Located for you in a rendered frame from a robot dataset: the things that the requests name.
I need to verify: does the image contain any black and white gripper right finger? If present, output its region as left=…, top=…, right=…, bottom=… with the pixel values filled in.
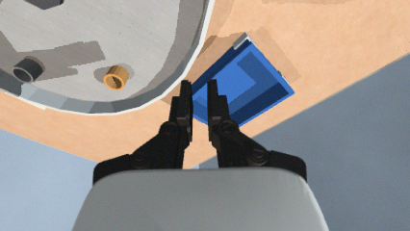
left=207, top=79, right=307, bottom=183

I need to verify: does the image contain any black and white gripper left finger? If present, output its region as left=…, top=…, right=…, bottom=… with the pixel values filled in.
left=92, top=80, right=193, bottom=185

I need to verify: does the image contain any blue crate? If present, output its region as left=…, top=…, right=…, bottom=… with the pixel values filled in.
left=192, top=32, right=295, bottom=128

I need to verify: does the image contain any bronze bushing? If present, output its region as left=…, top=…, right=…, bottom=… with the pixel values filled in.
left=104, top=65, right=129, bottom=90

